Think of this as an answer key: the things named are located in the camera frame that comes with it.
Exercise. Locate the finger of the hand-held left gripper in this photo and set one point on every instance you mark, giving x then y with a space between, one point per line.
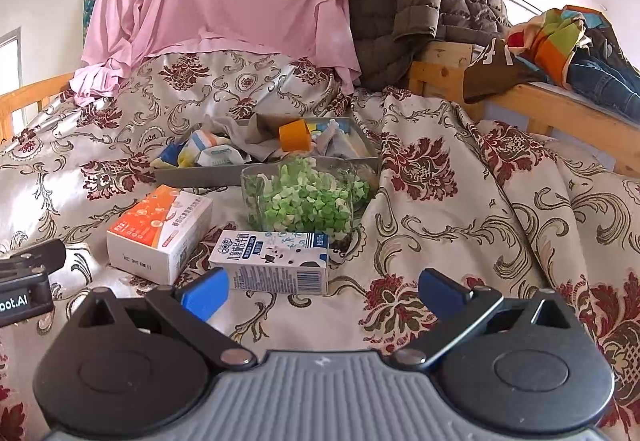
35 256

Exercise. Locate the orange cube block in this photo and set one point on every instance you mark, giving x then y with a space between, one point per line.
295 135

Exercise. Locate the white blue tissue packet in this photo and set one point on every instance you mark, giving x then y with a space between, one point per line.
222 155

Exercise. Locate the wooden bed rail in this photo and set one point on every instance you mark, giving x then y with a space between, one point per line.
30 101

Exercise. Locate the brown quilted jacket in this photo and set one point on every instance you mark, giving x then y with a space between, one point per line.
425 6

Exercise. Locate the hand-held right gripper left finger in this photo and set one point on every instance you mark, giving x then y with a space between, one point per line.
205 295

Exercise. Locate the blue jeans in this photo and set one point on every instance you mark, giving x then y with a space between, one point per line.
610 71

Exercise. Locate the colourful patchwork cloth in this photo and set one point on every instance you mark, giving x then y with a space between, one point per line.
550 41

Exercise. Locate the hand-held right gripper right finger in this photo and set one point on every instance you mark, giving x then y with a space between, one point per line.
442 292

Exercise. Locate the floral bed blanket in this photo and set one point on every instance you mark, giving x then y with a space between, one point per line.
450 181

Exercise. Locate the brown printed cloth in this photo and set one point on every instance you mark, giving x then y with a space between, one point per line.
495 71

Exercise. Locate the orange white carton box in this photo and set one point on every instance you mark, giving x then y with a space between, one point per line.
155 231

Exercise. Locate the grey cloth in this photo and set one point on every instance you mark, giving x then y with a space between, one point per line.
250 136

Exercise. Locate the white blue milk carton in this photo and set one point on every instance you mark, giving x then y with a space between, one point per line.
270 261

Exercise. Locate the glass jar of green stars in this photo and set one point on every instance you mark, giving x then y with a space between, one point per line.
305 201

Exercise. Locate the window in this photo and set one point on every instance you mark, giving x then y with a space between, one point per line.
9 61

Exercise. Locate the green floral wall poster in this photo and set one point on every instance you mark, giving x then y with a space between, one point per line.
92 1

